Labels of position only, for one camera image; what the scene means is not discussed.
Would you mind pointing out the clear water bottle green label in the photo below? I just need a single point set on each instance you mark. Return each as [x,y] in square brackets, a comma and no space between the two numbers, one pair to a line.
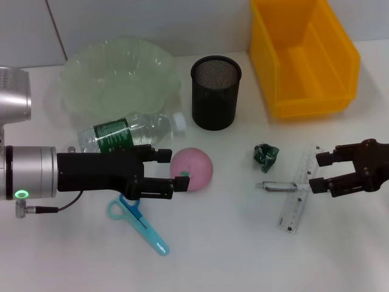
[112,135]

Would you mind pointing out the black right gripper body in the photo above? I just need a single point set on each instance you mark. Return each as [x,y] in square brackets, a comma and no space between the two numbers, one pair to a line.
[370,167]

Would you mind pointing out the pink toy peach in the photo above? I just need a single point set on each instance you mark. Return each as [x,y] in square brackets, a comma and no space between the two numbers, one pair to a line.
[194,165]

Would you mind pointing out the blue scissors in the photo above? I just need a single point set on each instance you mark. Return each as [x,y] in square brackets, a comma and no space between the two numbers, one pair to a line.
[146,231]

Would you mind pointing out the yellow plastic bin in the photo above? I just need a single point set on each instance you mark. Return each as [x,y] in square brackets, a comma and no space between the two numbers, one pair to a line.
[310,73]

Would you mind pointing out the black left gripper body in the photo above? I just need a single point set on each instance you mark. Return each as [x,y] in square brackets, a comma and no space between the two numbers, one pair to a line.
[97,170]

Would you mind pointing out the green plastic wrapper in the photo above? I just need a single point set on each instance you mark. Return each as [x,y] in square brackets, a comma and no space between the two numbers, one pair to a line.
[267,156]

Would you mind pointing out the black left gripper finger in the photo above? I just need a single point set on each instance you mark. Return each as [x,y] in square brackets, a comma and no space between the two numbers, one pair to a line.
[180,184]
[163,155]

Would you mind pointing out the green glass fruit plate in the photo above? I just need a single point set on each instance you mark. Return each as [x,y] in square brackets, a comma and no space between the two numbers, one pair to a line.
[118,79]

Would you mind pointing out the grey white pen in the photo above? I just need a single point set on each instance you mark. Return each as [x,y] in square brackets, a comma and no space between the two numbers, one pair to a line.
[278,186]

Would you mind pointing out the black mesh pen holder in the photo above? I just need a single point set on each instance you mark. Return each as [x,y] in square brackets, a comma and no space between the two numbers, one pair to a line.
[214,103]

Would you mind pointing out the transparent plastic ruler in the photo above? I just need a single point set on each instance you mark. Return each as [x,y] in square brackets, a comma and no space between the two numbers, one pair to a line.
[293,210]

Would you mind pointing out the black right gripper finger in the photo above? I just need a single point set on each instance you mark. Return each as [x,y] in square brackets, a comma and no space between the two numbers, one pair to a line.
[326,158]
[319,185]

